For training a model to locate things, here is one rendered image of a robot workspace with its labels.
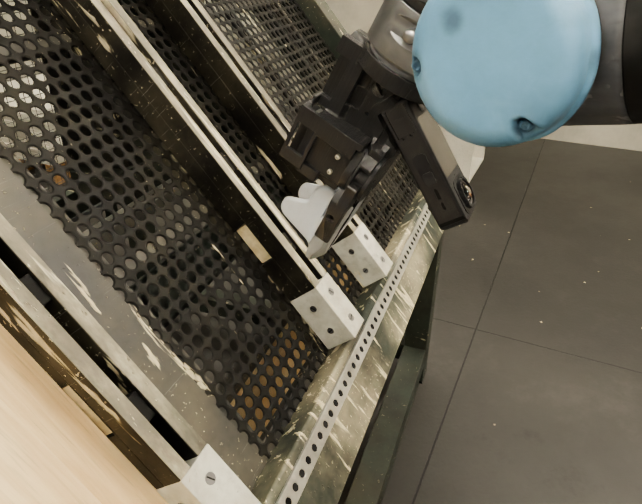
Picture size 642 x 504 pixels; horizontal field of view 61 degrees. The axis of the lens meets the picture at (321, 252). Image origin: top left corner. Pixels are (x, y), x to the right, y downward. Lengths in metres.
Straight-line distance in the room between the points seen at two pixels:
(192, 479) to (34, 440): 0.18
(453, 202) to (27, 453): 0.52
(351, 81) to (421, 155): 0.08
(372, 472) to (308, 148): 1.43
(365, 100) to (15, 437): 0.51
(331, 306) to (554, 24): 0.85
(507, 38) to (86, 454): 0.63
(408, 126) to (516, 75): 0.22
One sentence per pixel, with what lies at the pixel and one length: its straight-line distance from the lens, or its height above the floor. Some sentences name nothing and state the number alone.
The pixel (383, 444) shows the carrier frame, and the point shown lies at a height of 0.18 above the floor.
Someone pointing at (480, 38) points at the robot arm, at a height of 1.55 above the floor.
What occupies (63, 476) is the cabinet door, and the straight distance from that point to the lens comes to 0.72.
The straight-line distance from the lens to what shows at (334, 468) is 0.94.
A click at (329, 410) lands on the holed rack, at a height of 0.90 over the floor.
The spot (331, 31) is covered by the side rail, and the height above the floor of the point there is 1.34.
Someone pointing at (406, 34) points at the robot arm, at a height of 1.53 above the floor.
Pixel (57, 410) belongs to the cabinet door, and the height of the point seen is 1.11.
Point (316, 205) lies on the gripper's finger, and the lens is 0.49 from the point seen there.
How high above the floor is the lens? 1.58
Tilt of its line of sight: 30 degrees down
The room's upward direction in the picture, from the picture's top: straight up
